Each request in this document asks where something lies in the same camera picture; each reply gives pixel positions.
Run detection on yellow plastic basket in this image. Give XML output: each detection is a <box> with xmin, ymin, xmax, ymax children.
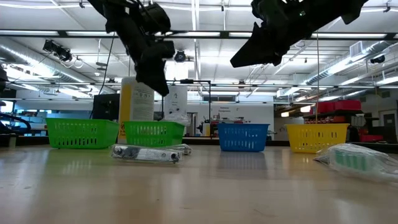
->
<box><xmin>285</xmin><ymin>123</ymin><xmax>350</xmax><ymax>154</ymax></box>

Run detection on black hanging cable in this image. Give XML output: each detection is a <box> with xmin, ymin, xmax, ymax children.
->
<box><xmin>90</xmin><ymin>32</ymin><xmax>114</xmax><ymax>119</ymax></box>

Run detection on large red storage bins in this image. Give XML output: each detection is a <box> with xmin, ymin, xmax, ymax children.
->
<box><xmin>317</xmin><ymin>99</ymin><xmax>363</xmax><ymax>114</ymax></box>

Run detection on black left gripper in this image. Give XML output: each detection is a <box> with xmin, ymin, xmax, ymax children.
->
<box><xmin>105</xmin><ymin>6</ymin><xmax>176</xmax><ymax>96</ymax></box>

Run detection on black overhead frame bar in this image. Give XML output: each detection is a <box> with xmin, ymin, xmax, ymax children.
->
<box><xmin>0</xmin><ymin>30</ymin><xmax>398</xmax><ymax>40</ymax></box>

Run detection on white wipes canister yellow label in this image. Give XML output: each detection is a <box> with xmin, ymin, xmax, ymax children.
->
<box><xmin>118</xmin><ymin>77</ymin><xmax>155</xmax><ymax>144</ymax></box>

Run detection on black monitor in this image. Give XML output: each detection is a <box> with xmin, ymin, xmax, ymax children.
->
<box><xmin>92</xmin><ymin>93</ymin><xmax>121</xmax><ymax>121</ymax></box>

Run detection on white poster pillar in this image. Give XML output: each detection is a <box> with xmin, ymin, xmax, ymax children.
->
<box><xmin>167</xmin><ymin>85</ymin><xmax>188</xmax><ymax>116</ymax></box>

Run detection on black background rig frame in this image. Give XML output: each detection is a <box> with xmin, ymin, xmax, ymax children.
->
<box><xmin>160</xmin><ymin>78</ymin><xmax>212</xmax><ymax>139</ymax></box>

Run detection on black hanging camera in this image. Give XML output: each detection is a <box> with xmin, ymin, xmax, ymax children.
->
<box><xmin>369</xmin><ymin>54</ymin><xmax>386</xmax><ymax>65</ymax></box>
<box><xmin>42</xmin><ymin>39</ymin><xmax>73</xmax><ymax>62</ymax></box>

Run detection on dark door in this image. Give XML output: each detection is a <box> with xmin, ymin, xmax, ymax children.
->
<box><xmin>383</xmin><ymin>113</ymin><xmax>398</xmax><ymax>144</ymax></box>

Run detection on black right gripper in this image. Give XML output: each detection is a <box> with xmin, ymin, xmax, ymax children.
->
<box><xmin>229</xmin><ymin>0</ymin><xmax>343</xmax><ymax>68</ymax></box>

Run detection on black corrugated cable hose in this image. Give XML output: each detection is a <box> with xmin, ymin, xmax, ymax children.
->
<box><xmin>0</xmin><ymin>111</ymin><xmax>32</xmax><ymax>135</ymax></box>

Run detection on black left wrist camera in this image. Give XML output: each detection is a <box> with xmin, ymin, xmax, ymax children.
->
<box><xmin>141</xmin><ymin>2</ymin><xmax>172</xmax><ymax>34</ymax></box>

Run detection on clear plastic wrapper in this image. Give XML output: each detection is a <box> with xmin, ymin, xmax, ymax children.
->
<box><xmin>161</xmin><ymin>112</ymin><xmax>191</xmax><ymax>126</ymax></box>

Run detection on blue plastic basket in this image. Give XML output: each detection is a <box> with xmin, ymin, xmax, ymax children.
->
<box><xmin>217</xmin><ymin>123</ymin><xmax>271</xmax><ymax>152</ymax></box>

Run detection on black overhead camera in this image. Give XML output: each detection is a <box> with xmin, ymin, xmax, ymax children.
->
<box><xmin>174</xmin><ymin>49</ymin><xmax>187</xmax><ymax>63</ymax></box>

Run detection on green plastic basket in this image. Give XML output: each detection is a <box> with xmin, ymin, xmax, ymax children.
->
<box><xmin>45</xmin><ymin>117</ymin><xmax>121</xmax><ymax>149</ymax></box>
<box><xmin>123</xmin><ymin>120</ymin><xmax>186</xmax><ymax>147</ymax></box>

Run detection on green white toothbrush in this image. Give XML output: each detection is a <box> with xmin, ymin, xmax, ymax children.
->
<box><xmin>313</xmin><ymin>142</ymin><xmax>398</xmax><ymax>183</ymax></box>

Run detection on small red storage bin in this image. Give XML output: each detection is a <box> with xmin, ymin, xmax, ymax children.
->
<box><xmin>357</xmin><ymin>134</ymin><xmax>384</xmax><ymax>143</ymax></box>

